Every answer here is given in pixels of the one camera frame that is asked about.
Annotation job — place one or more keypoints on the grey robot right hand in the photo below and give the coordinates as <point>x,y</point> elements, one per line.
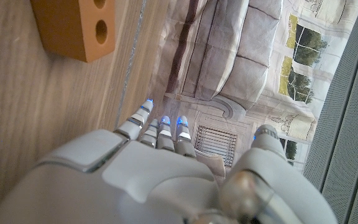
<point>151,186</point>

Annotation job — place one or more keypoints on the brown brick block with holes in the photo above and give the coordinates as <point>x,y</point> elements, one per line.
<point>70,28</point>

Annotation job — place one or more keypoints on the printed living room backdrop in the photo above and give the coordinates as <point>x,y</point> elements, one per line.
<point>228,46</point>

